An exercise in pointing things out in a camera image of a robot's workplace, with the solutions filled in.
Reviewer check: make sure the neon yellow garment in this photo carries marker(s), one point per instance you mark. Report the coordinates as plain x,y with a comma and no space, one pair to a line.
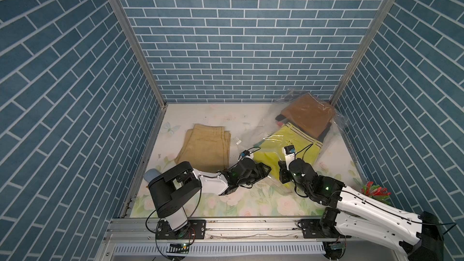
271,152

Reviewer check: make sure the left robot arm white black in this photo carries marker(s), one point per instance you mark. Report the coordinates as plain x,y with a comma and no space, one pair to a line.
173,189

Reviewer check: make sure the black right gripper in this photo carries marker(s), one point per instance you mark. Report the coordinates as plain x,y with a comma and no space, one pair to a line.
282,171

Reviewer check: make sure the cup of coloured clips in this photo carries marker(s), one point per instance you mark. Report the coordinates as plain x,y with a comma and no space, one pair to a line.
376,192

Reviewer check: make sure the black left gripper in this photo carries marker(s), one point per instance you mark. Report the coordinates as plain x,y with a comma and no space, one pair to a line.
260,174

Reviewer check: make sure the grey blue small object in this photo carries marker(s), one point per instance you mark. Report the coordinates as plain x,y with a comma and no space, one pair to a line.
151,174

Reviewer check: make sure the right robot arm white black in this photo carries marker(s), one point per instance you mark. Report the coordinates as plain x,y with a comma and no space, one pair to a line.
349,213

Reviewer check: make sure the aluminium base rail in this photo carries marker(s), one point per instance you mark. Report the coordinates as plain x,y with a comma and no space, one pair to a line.
235,239

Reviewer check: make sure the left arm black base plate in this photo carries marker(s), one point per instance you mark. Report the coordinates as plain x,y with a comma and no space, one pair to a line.
193,229

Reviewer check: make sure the beige trousers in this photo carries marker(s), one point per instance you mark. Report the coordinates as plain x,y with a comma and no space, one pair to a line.
206,148

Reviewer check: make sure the black folded garment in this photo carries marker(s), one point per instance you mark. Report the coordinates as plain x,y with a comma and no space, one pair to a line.
281,120

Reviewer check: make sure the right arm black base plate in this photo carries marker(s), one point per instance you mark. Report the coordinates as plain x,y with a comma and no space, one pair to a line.
312,229

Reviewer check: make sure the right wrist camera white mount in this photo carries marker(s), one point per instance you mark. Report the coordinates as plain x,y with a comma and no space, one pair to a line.
291,154

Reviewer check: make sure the brown folded garment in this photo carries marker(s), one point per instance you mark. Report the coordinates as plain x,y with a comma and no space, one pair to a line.
310,114

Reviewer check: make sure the clear plastic vacuum bag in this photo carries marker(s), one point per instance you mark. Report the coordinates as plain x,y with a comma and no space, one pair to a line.
267,124

